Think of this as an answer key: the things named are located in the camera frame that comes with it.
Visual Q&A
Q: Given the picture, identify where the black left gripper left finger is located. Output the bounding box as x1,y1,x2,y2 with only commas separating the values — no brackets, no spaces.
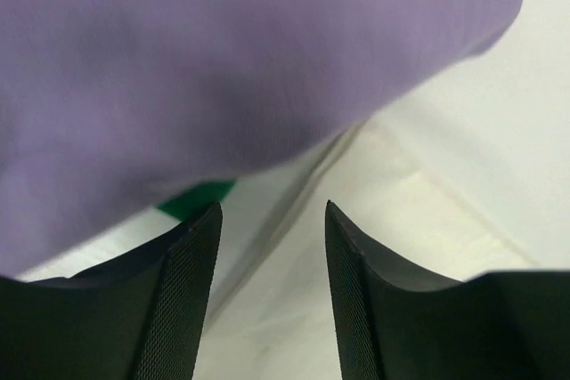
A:
1,204,223,380

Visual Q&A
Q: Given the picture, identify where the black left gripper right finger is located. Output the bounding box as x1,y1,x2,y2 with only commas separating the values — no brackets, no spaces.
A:
325,203,569,380

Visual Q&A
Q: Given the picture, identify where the green t shirt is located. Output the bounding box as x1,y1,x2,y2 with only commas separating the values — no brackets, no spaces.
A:
156,181,235,222

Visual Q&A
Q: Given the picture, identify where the white t shirt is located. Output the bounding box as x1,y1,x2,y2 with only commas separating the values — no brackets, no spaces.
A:
194,118,569,380

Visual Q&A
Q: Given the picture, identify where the purple t shirt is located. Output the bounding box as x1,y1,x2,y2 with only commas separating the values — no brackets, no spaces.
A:
1,0,522,277

